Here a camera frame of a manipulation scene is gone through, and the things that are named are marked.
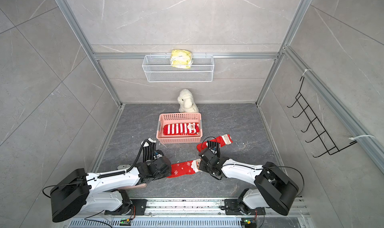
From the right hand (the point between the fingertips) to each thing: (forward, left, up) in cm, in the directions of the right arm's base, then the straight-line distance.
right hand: (202, 166), depth 87 cm
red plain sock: (+17, -15, +1) cm, 23 cm away
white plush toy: (+35, +9, +18) cm, 40 cm away
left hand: (-1, +17, +2) cm, 17 cm away
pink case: (-12, +37, +3) cm, 39 cm away
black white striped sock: (+12, +34, 0) cm, 36 cm away
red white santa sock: (+25, +7, +4) cm, 26 cm away
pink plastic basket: (+34, +20, +3) cm, 40 cm away
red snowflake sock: (-1, +10, +1) cm, 11 cm away
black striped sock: (+14, -6, +1) cm, 15 cm away
